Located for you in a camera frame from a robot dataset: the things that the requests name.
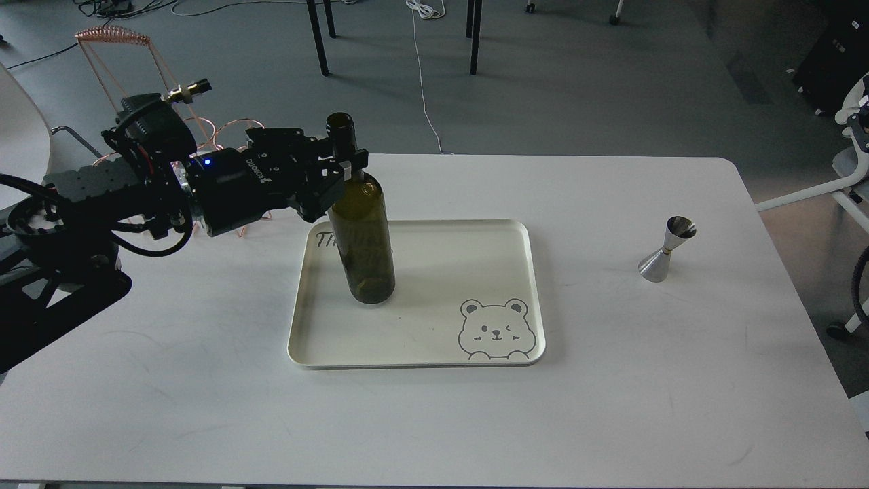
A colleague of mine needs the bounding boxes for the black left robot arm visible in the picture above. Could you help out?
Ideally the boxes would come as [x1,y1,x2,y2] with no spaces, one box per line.
[2,79,369,372]

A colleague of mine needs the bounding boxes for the white office chair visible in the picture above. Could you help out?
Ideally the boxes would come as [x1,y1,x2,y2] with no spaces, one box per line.
[755,74,868,341]

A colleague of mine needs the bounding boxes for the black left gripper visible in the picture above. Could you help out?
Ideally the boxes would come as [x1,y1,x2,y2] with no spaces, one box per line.
[183,128,369,236]

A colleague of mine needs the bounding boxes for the black floor cables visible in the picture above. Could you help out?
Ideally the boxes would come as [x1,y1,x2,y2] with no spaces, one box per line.
[5,0,177,71]

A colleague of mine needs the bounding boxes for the black equipment case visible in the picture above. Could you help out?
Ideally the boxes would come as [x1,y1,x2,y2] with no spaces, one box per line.
[792,10,868,115]

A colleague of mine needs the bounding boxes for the black table legs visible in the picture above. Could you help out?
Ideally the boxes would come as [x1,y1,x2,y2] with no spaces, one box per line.
[305,0,483,77]

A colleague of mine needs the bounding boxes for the copper wire bottle rack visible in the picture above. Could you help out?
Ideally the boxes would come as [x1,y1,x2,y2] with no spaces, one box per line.
[75,26,272,238]

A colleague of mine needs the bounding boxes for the steel double jigger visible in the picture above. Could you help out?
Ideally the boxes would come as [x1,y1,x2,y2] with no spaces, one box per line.
[638,216,697,283]

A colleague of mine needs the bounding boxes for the white round table edge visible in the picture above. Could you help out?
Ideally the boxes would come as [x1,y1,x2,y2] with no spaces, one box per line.
[1,67,52,183]

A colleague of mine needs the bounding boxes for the cream tray with bear drawing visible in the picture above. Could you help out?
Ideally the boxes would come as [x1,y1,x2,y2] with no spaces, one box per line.
[288,219,547,369]

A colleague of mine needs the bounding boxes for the white floor cable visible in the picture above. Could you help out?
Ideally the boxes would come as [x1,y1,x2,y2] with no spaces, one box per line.
[405,0,454,156]

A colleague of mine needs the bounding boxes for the dark green wine bottle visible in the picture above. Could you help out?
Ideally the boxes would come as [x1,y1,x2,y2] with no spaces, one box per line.
[327,112,395,304]

